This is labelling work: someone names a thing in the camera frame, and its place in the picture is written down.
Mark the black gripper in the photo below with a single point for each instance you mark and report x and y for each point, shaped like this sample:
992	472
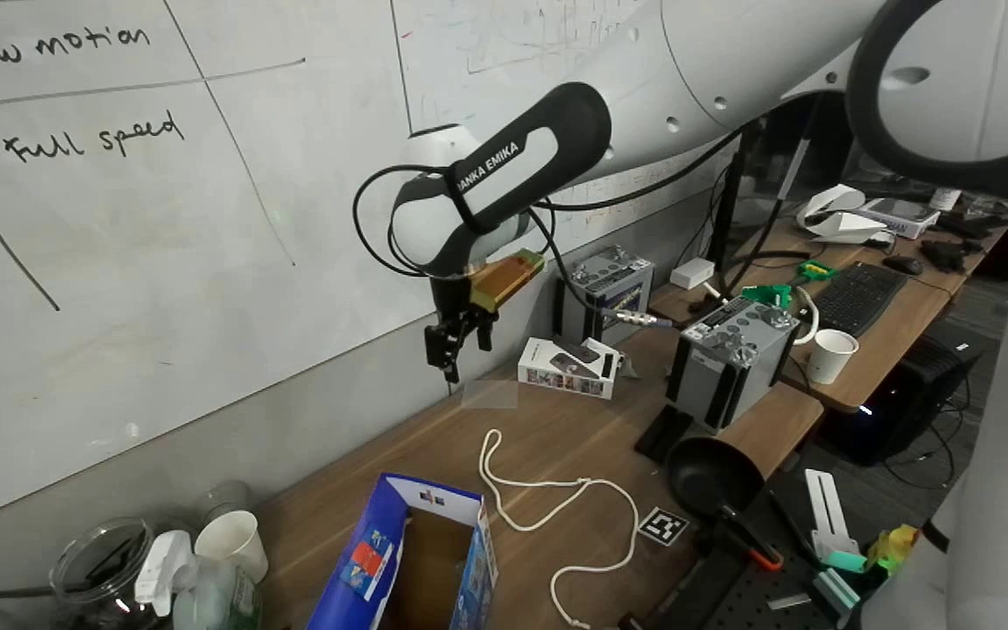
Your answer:
455	304

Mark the black monitor stand pole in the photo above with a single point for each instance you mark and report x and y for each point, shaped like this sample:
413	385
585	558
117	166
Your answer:
731	199

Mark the white power adapter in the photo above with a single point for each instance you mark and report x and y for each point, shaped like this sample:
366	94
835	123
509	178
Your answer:
690	276

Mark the white and green tool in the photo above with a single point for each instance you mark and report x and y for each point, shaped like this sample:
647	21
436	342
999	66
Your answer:
827	510

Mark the black computer tower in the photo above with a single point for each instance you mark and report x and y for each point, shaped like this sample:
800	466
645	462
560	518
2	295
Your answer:
899	397

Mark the yellow green plastic object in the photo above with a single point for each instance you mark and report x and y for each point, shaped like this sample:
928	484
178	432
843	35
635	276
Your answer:
894	549

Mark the black keyboard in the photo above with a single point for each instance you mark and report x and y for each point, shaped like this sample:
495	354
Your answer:
859	300

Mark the teal plastic block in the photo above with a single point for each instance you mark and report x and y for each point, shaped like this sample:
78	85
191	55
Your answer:
841	560
837	592

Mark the black flat mat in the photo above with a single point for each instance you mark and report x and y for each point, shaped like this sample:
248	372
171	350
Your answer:
662	435

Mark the black perforated breadboard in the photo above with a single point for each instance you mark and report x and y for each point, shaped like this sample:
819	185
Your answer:
736	595

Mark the grey appliance with foil knobs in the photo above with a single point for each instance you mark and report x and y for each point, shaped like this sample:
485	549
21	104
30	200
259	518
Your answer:
726	363

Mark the black white fiducial tag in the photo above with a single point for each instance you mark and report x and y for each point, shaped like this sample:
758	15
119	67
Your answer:
662	526

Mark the grey metal bar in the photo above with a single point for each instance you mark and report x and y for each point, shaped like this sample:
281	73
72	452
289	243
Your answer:
789	600

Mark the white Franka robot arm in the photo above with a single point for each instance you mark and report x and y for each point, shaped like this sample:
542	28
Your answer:
761	57

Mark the blue snack variety box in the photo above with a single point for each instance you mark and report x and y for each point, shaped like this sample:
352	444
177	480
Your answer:
357	573

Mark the black round pan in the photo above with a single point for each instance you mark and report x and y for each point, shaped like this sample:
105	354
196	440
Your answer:
708	477

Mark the clear glass jar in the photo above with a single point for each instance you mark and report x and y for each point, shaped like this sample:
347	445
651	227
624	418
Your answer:
94	580

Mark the green plastic part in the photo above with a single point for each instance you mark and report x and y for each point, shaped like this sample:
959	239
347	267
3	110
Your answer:
814	270
772	295

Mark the white curved desk device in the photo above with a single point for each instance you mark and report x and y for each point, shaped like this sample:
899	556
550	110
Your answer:
841	214

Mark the white product box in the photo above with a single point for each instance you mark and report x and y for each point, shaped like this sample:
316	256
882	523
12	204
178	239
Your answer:
568	370

